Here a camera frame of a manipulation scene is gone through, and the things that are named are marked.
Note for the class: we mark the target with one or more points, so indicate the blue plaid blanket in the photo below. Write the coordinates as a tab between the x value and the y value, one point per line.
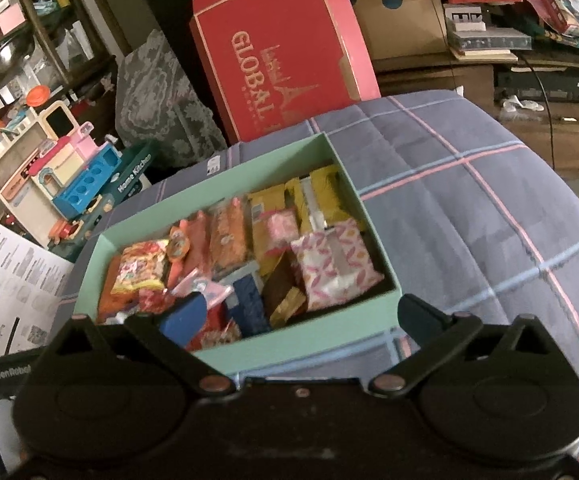
469	210

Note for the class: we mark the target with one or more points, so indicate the colourful yellow red snack packet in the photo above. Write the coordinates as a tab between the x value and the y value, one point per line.
139	270

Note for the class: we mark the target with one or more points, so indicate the dark red small packet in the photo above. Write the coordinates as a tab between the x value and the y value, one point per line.
157	300

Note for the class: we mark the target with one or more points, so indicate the glass display cabinet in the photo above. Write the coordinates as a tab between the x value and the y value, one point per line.
69	35

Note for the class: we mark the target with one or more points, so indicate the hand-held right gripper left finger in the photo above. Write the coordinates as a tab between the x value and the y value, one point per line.
184	317

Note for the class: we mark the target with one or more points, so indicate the white printed paper sheet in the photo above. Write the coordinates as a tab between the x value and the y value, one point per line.
9	285

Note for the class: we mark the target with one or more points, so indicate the white pink floral packet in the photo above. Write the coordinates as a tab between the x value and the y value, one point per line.
334	270

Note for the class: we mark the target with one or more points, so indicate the brown gold snack packet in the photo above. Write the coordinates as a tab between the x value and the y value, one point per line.
282	290

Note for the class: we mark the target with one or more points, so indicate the black electronic device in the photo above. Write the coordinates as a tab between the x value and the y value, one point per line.
544	87

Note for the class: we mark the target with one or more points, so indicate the teal toy kitchen box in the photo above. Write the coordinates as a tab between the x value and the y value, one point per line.
134	175

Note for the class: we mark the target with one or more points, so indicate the orange toy pieces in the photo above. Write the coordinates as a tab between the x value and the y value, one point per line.
62	232

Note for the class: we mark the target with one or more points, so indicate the long yellow snack packet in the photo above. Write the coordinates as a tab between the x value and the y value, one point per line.
260	257

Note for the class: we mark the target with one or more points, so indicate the mint green cardboard box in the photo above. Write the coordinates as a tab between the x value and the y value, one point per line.
329	330

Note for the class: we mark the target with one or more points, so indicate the grey lace cushion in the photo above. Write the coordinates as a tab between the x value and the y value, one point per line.
159	100

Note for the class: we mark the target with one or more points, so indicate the orange-red snack packet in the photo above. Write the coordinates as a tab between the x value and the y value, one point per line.
197	245

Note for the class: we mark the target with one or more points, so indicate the blue toy block tray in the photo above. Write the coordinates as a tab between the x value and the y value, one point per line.
84	185

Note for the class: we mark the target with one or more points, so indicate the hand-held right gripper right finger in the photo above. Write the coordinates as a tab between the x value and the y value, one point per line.
419	317

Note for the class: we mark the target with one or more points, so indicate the orange snack packet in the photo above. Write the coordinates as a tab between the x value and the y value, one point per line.
108	295

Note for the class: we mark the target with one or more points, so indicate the orange toy plate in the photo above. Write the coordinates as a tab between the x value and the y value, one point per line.
37	95

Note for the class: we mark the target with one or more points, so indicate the cream pink toy kitchen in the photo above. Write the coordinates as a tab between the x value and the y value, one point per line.
14	170

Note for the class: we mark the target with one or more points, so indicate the blue packet with white ends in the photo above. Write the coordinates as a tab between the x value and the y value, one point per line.
249	305

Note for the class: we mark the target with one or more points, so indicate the red gift box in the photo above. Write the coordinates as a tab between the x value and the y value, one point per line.
269	35

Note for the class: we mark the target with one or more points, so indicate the pink marshmallow packet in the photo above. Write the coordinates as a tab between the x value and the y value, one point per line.
282	230

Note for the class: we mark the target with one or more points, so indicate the small pink box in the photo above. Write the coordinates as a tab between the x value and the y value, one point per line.
9	17

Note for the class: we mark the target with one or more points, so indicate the clear brown cake packet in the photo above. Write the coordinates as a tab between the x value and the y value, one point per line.
227	235

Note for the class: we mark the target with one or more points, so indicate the cardboard box with blue print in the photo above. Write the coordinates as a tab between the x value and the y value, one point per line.
409	25

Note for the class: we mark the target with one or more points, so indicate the white crumpled paper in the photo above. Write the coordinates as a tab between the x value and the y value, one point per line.
519	105

